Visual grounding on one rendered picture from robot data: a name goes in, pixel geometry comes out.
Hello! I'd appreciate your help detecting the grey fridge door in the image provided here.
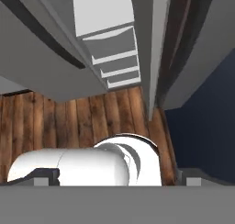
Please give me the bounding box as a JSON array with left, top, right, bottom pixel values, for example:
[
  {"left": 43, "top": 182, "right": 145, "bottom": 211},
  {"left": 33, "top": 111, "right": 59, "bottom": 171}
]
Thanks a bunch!
[{"left": 0, "top": 0, "right": 108, "bottom": 104}]

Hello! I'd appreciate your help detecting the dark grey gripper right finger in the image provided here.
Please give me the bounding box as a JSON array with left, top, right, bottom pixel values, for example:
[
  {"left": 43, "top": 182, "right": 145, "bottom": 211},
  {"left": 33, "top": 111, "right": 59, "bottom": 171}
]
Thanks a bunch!
[{"left": 175, "top": 167, "right": 234, "bottom": 187}]

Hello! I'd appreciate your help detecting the grey fridge body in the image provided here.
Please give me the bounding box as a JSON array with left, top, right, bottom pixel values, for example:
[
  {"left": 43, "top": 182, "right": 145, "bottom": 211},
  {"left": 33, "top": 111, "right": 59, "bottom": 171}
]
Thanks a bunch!
[{"left": 36, "top": 0, "right": 173, "bottom": 121}]

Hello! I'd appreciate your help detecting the white fridge shelf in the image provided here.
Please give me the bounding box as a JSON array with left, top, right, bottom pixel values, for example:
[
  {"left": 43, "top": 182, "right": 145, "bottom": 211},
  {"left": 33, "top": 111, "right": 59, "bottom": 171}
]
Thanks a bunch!
[
  {"left": 100, "top": 65, "right": 140, "bottom": 79},
  {"left": 106, "top": 75, "right": 142, "bottom": 90},
  {"left": 91, "top": 49, "right": 139, "bottom": 66},
  {"left": 81, "top": 26, "right": 136, "bottom": 41}
]

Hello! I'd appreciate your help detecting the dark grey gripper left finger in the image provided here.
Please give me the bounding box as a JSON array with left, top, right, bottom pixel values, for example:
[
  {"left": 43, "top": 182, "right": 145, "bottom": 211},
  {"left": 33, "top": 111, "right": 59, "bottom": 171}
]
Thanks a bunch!
[{"left": 6, "top": 167, "right": 61, "bottom": 187}]

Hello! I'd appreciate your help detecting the white rounded object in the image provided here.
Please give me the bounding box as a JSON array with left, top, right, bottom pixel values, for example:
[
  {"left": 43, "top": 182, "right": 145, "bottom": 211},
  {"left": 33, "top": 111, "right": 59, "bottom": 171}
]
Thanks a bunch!
[{"left": 6, "top": 135, "right": 162, "bottom": 187}]

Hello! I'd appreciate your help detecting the dark fridge door handle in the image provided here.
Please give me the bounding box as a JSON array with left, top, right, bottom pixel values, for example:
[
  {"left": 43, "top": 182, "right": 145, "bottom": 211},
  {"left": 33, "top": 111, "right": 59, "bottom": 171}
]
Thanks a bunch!
[{"left": 0, "top": 0, "right": 87, "bottom": 71}]

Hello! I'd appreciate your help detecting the grey cabinet side panel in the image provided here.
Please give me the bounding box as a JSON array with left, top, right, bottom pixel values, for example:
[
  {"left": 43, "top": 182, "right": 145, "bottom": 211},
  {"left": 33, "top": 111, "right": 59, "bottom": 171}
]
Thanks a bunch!
[{"left": 162, "top": 0, "right": 235, "bottom": 111}]

